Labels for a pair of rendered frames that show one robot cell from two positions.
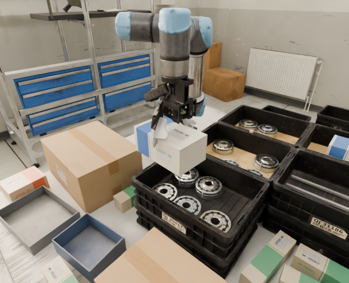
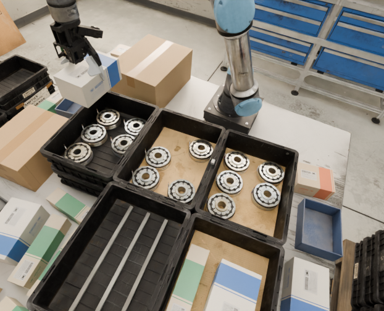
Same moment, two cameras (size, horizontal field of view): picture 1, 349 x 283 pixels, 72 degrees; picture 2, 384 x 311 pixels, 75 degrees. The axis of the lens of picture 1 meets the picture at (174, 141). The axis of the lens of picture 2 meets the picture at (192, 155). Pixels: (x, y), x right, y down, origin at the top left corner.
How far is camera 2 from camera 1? 1.12 m
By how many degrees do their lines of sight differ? 52
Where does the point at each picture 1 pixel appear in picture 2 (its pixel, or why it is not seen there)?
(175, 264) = (38, 136)
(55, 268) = (58, 95)
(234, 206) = (107, 169)
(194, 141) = (66, 81)
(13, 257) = not seen: hidden behind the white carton
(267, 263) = (66, 205)
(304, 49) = not seen: outside the picture
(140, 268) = (36, 120)
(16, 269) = not seen: hidden behind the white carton
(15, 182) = (121, 50)
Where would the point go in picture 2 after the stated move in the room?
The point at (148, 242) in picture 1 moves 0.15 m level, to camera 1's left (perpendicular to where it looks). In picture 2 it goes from (56, 119) to (55, 97)
